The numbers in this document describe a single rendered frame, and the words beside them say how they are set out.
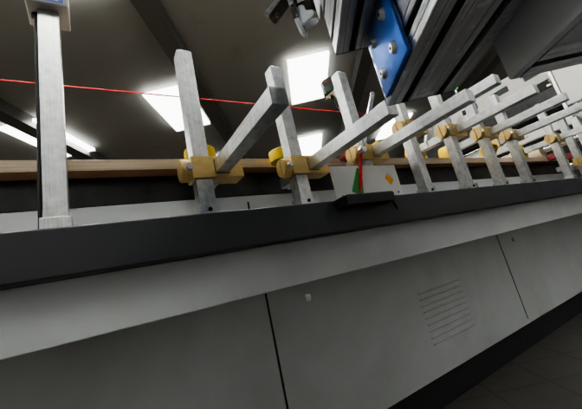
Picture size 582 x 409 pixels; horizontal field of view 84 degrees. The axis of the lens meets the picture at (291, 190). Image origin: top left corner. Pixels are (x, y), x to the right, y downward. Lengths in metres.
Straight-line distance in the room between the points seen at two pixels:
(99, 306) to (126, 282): 0.05
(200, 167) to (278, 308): 0.47
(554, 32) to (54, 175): 0.69
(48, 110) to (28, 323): 0.36
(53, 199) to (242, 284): 0.37
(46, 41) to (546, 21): 0.78
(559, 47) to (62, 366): 0.91
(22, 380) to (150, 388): 0.23
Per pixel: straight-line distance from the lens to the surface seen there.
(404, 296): 1.28
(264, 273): 0.73
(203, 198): 0.70
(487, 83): 1.13
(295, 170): 0.81
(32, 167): 0.88
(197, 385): 0.90
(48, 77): 0.78
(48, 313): 0.66
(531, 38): 0.37
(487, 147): 1.61
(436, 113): 0.89
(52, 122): 0.73
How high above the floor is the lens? 0.55
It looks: 14 degrees up
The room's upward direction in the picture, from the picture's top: 13 degrees counter-clockwise
